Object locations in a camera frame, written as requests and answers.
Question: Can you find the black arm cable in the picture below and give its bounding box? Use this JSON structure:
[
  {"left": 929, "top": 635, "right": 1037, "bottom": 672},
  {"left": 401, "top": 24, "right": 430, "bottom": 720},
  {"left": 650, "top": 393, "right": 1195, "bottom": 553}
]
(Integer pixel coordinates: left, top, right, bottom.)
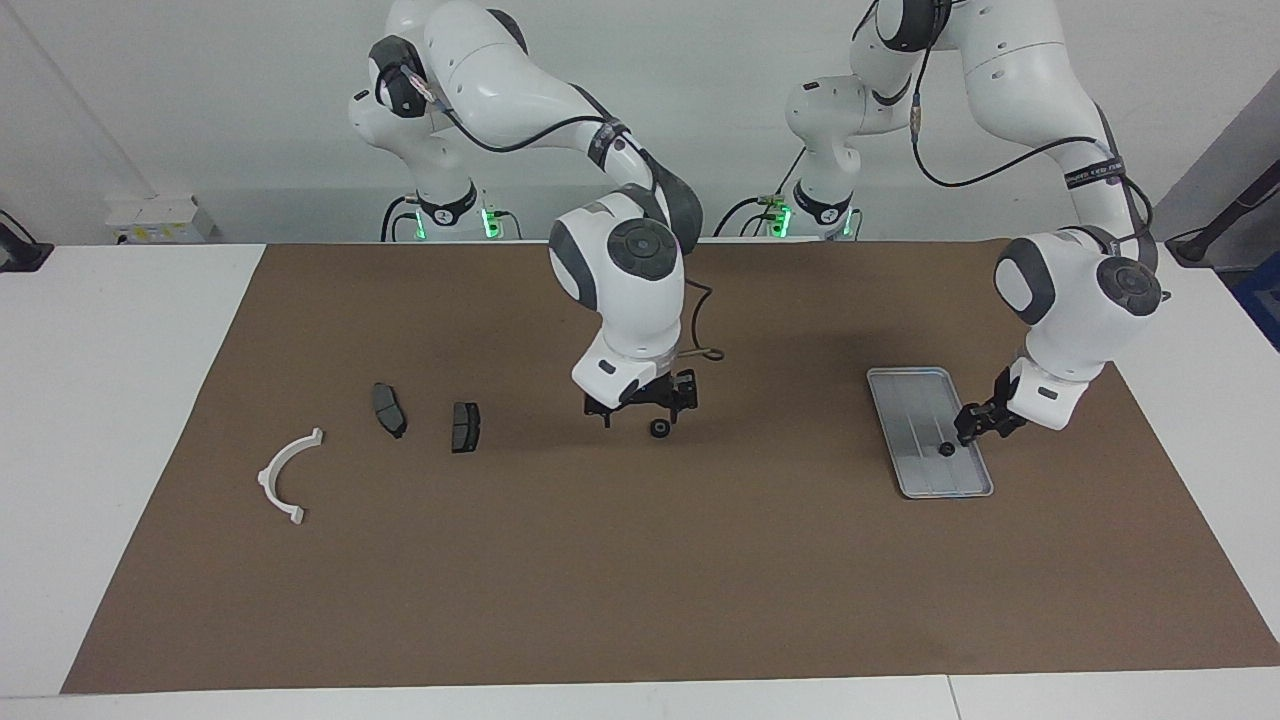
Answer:
[
  {"left": 395, "top": 60, "right": 726, "bottom": 363},
  {"left": 850, "top": 0, "right": 1156, "bottom": 271}
]

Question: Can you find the white wall box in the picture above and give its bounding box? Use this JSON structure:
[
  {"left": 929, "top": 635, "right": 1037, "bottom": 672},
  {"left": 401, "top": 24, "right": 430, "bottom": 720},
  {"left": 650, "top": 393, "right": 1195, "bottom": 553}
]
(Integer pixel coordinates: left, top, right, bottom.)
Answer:
[{"left": 107, "top": 195, "right": 217, "bottom": 245}]

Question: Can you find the black base cable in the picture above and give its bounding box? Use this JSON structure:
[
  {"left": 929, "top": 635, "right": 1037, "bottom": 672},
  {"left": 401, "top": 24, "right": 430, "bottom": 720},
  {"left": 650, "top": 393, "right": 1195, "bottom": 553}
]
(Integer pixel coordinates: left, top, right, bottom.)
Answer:
[
  {"left": 382, "top": 195, "right": 421, "bottom": 243},
  {"left": 714, "top": 150, "right": 806, "bottom": 241}
]

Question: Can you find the blue bin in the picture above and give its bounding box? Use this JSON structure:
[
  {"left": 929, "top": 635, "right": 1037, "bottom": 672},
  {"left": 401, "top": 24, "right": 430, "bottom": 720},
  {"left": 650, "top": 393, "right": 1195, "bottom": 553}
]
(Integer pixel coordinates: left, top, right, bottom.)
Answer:
[{"left": 1228, "top": 255, "right": 1280, "bottom": 353}]

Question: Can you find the brown table mat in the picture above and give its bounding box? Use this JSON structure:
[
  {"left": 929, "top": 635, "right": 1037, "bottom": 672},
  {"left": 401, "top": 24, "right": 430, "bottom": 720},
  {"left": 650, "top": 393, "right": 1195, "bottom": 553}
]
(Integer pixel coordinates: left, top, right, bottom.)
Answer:
[{"left": 60, "top": 240, "right": 1280, "bottom": 696}]

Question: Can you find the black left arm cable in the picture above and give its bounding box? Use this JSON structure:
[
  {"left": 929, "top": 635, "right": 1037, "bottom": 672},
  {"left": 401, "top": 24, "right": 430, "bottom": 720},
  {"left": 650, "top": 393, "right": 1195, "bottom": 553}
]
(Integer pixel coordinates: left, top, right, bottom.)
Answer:
[{"left": 850, "top": 0, "right": 1156, "bottom": 271}]

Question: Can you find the elongated dark brake pad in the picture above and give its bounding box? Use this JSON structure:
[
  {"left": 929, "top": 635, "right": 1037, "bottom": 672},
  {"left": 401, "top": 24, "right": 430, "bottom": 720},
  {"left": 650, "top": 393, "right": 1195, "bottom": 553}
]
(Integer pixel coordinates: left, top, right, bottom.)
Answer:
[{"left": 371, "top": 382, "right": 408, "bottom": 441}]

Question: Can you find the black stand foot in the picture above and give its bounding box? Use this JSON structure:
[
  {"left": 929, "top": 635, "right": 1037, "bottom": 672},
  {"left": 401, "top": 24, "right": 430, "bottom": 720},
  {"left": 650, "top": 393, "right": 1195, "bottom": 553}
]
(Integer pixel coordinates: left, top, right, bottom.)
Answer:
[{"left": 1167, "top": 165, "right": 1280, "bottom": 267}]

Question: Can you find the white half-ring bracket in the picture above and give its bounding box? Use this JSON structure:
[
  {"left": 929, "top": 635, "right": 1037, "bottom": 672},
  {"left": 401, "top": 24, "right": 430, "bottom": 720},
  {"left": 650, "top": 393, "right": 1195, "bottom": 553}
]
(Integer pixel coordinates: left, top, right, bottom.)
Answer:
[{"left": 257, "top": 427, "right": 325, "bottom": 526}]

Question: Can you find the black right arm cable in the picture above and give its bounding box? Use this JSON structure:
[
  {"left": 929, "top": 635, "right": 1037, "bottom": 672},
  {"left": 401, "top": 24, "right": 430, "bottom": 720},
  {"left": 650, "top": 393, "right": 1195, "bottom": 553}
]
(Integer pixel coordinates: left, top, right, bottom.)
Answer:
[{"left": 395, "top": 60, "right": 726, "bottom": 363}]

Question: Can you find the silver metal tray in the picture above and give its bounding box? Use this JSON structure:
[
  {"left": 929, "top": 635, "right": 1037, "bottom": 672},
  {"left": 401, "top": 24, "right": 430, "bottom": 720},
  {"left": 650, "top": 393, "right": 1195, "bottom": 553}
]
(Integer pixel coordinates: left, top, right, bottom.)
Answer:
[{"left": 865, "top": 366, "right": 995, "bottom": 500}]

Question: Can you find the black table clamp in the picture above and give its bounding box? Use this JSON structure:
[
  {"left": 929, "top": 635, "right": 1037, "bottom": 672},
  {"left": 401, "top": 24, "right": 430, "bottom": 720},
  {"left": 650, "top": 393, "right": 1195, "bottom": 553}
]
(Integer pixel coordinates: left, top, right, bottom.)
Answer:
[{"left": 0, "top": 208, "right": 54, "bottom": 273}]

